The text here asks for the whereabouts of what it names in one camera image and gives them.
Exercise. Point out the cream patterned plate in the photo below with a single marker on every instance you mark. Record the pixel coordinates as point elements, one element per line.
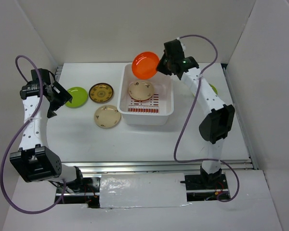
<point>107,116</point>
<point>141,90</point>

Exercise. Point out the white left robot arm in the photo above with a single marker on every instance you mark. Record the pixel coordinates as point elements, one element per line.
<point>34,161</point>

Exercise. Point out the aluminium table rail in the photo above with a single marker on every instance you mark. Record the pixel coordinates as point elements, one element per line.
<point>133,167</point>

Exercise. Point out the white foil-taped panel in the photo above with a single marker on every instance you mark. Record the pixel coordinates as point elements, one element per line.
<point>142,190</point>

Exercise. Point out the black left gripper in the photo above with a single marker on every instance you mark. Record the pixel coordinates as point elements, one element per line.
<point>63,97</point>

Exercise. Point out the white plastic bin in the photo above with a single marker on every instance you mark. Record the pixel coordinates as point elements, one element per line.
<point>153,111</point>

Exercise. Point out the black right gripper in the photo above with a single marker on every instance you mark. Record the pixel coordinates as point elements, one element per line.
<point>162,68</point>

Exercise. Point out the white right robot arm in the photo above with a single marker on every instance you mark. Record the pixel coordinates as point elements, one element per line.
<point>218,116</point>

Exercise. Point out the yellow brown patterned plate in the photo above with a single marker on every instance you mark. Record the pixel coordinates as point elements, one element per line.
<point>101,93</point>

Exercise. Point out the green plate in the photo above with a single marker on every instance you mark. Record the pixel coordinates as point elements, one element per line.
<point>79,97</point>
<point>214,89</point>

